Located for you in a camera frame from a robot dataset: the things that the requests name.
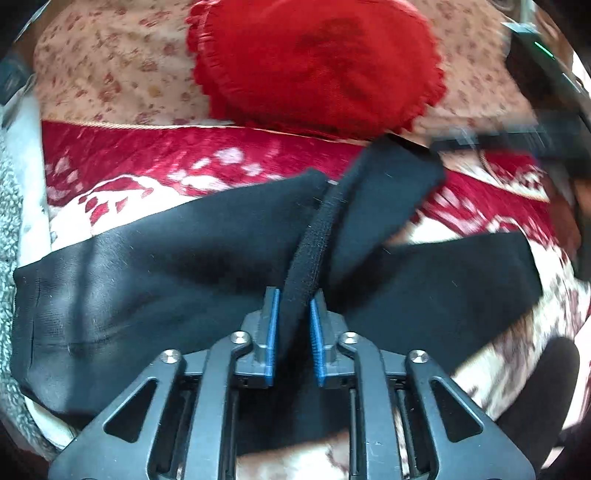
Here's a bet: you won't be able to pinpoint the red and cream patterned blanket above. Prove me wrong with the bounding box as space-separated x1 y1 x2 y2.
28 118 591 480

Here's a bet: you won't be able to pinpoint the person's dark trouser leg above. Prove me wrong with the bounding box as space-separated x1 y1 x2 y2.
497 337 581 476

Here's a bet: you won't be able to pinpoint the floral beige pillow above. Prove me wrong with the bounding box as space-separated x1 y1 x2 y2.
32 0 522 134

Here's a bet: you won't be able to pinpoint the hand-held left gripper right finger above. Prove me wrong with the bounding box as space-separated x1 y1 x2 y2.
309 295 536 480

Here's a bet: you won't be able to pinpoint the black pants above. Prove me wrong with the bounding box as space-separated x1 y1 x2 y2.
12 135 544 454

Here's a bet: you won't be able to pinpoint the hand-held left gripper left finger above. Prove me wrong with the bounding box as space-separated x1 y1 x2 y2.
48 287 281 480

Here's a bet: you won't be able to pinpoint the red round cushion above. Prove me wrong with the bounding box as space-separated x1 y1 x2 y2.
185 0 447 139

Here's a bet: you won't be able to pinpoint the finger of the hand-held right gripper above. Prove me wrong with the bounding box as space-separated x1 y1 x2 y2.
431 116 546 156

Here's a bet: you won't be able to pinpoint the grey fleece blanket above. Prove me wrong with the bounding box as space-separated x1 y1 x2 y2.
0 134 47 457

